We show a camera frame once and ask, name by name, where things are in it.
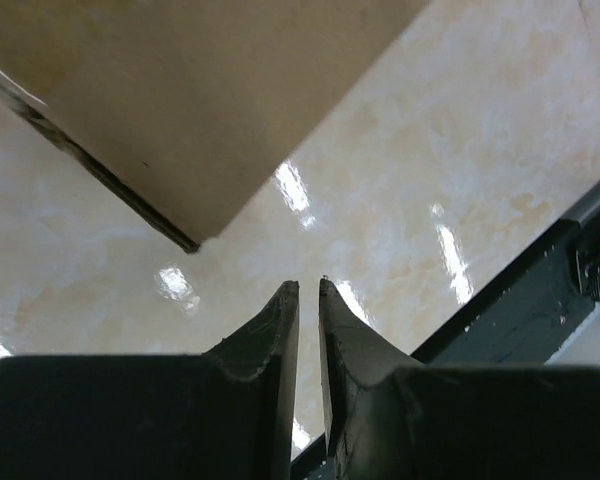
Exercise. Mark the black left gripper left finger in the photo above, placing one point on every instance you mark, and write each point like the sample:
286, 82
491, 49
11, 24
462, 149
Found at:
223, 414

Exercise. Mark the brown cardboard express box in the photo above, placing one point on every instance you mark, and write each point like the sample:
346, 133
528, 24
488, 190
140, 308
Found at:
184, 109

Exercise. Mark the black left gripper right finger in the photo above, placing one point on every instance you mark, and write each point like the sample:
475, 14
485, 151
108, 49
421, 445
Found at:
388, 416

